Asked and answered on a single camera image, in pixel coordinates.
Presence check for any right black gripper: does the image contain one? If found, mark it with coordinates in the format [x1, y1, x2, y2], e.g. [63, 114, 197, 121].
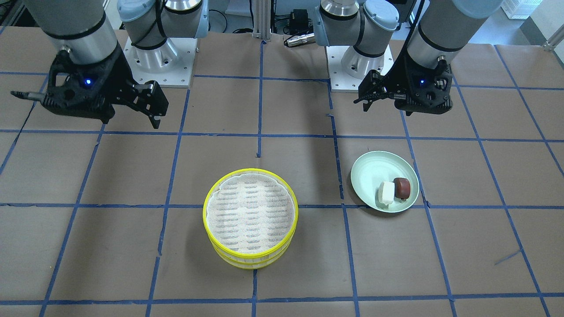
[66, 44, 169, 129]

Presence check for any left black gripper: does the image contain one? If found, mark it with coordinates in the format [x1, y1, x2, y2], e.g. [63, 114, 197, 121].
[354, 48, 454, 116]

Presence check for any white steamed bun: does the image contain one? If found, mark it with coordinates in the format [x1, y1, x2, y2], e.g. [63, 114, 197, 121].
[377, 181, 395, 206]

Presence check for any yellow steamer layer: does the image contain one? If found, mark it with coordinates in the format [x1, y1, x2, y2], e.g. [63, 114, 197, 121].
[212, 242, 291, 269]
[203, 168, 299, 260]

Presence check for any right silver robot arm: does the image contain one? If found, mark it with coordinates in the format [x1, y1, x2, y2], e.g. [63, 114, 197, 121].
[11, 0, 209, 129]

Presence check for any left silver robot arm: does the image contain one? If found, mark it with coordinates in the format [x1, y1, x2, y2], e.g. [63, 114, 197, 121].
[312, 0, 502, 116]

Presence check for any light green plate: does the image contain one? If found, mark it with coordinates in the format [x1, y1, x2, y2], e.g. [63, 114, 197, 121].
[350, 151, 419, 213]

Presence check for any brown steamed bun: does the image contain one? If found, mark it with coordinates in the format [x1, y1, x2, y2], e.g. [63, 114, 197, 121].
[393, 178, 411, 200]

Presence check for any silver connector plug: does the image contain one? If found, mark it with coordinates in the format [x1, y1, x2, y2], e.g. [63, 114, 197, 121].
[283, 33, 316, 48]

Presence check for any black power adapter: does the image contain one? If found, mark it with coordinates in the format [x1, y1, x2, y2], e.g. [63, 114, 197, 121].
[288, 9, 309, 30]

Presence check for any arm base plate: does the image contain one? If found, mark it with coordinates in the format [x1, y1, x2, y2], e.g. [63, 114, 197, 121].
[124, 38, 199, 88]
[326, 46, 393, 93]

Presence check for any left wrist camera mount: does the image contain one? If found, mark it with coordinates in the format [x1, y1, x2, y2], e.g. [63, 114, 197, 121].
[394, 59, 454, 116]

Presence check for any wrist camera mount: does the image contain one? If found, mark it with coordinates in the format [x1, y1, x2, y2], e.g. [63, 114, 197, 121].
[394, 59, 454, 116]
[10, 49, 115, 124]

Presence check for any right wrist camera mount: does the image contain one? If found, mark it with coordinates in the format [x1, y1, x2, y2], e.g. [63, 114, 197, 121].
[10, 49, 115, 124]

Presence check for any aluminium frame post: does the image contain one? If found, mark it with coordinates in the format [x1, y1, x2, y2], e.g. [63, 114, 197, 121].
[250, 0, 274, 42]

